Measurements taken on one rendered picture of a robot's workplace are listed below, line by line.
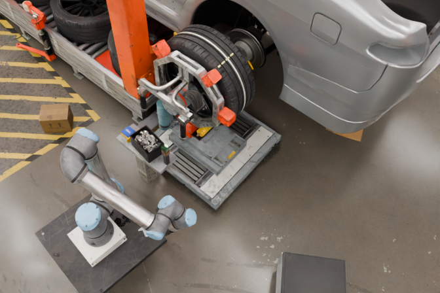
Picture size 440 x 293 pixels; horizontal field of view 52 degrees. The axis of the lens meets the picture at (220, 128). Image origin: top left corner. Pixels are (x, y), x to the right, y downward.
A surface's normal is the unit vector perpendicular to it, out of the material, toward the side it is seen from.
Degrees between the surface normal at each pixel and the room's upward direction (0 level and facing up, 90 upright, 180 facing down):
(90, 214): 8
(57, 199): 0
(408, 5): 0
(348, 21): 81
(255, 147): 0
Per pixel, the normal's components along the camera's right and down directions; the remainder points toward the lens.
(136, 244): 0.04, -0.58
